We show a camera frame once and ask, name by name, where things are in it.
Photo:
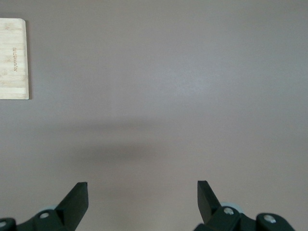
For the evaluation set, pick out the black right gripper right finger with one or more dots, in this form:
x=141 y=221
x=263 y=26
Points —
x=223 y=219

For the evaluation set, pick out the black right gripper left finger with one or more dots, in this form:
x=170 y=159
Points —
x=60 y=216

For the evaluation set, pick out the bamboo cutting board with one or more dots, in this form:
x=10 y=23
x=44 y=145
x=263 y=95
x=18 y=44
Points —
x=13 y=60

